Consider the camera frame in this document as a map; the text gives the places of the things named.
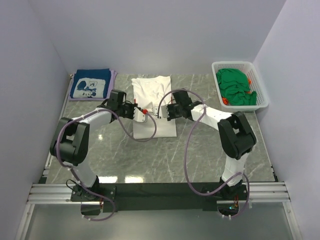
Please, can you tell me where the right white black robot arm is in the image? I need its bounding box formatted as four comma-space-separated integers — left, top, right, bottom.
166, 88, 257, 197

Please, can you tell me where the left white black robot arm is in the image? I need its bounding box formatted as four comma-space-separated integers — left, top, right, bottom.
49, 90, 144, 195

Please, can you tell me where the folded lilac t-shirt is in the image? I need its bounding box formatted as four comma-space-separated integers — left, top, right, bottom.
67, 69, 118, 102

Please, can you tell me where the green t-shirt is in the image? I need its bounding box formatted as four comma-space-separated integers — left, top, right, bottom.
215, 68, 257, 106

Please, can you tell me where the white plastic basket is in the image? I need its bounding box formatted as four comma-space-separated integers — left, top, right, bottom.
211, 61, 269, 112

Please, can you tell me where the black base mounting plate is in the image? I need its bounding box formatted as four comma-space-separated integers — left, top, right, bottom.
70, 181, 250, 216

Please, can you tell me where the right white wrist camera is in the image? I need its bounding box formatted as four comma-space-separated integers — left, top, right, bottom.
152, 105, 169, 119

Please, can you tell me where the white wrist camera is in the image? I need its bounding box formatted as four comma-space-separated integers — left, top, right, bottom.
133, 107, 148, 123
152, 105, 169, 119

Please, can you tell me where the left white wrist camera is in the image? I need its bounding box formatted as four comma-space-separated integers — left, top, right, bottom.
133, 107, 148, 123

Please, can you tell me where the aluminium extrusion rail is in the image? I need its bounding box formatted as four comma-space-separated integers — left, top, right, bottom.
26, 182, 291, 205

